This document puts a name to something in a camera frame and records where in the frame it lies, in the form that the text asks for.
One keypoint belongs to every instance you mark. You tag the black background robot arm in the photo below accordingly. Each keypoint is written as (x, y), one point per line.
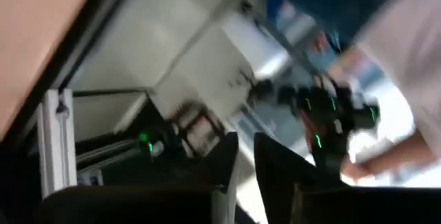
(327, 120)

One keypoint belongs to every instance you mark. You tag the person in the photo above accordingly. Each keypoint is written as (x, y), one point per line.
(410, 45)

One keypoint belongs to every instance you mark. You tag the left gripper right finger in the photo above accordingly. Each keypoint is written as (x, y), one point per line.
(310, 203)

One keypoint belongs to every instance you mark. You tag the white aluminium post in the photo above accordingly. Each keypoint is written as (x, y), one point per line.
(56, 148)

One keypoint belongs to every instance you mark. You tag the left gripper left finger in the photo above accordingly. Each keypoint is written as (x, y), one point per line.
(138, 206)

